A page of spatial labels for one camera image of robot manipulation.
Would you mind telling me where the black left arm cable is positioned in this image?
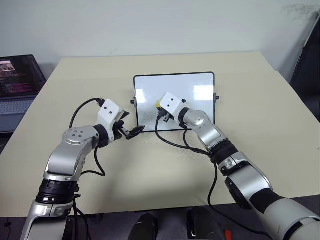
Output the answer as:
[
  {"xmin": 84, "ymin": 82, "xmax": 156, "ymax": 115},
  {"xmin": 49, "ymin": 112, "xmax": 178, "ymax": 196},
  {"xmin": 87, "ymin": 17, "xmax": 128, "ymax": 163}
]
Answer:
[{"xmin": 69, "ymin": 97, "xmax": 106, "ymax": 240}]

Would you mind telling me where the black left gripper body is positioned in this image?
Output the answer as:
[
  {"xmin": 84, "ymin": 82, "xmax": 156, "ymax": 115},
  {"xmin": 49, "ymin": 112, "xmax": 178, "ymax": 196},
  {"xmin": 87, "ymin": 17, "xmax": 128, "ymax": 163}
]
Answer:
[{"xmin": 111, "ymin": 119, "xmax": 128, "ymax": 141}]

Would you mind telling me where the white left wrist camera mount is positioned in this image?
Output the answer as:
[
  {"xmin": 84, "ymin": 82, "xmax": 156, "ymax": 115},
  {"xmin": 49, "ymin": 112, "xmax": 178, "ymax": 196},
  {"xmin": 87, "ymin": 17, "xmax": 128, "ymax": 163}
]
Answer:
[{"xmin": 97, "ymin": 98, "xmax": 125, "ymax": 131}]

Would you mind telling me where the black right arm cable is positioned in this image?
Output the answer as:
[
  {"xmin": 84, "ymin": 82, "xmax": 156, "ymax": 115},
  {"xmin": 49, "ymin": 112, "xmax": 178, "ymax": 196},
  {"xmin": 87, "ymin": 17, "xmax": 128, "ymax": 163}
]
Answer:
[{"xmin": 154, "ymin": 113, "xmax": 269, "ymax": 236}]

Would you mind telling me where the small black-framed whiteboard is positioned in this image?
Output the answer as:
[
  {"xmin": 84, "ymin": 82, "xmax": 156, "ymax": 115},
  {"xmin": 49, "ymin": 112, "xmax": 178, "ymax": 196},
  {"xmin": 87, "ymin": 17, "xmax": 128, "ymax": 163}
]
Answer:
[{"xmin": 130, "ymin": 72, "xmax": 221, "ymax": 133}]

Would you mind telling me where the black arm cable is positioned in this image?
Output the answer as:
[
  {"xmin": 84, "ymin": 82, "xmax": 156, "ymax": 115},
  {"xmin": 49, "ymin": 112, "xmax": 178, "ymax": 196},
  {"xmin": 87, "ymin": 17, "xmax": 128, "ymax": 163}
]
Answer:
[
  {"xmin": 69, "ymin": 97, "xmax": 106, "ymax": 240},
  {"xmin": 154, "ymin": 113, "xmax": 269, "ymax": 236}
]

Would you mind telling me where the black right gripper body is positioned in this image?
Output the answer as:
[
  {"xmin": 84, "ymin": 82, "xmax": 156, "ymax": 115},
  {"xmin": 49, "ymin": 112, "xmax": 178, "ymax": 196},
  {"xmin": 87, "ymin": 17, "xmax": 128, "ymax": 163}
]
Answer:
[{"xmin": 156, "ymin": 109, "xmax": 176, "ymax": 125}]

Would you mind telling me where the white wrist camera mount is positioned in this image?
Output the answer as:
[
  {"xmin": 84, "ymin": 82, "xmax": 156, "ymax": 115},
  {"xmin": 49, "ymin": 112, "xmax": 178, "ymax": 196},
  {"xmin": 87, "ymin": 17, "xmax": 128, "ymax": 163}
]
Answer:
[
  {"xmin": 97, "ymin": 98, "xmax": 125, "ymax": 131},
  {"xmin": 159, "ymin": 91, "xmax": 189, "ymax": 120}
]

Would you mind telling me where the dark rounded shape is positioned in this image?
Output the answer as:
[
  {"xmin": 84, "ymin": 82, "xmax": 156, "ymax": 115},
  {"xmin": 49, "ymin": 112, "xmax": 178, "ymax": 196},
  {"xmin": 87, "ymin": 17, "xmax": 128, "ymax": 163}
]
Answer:
[{"xmin": 129, "ymin": 213, "xmax": 159, "ymax": 240}]

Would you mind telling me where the open grey laptop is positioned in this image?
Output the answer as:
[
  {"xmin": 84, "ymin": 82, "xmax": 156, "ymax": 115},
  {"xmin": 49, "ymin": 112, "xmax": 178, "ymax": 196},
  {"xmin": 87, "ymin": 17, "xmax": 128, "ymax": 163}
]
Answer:
[{"xmin": 0, "ymin": 54, "xmax": 48, "ymax": 134}]

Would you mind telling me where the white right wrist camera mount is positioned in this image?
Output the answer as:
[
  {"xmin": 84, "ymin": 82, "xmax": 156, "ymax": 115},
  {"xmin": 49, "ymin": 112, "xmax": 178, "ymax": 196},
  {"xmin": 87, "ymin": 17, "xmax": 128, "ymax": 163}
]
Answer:
[{"xmin": 159, "ymin": 91, "xmax": 189, "ymax": 120}]

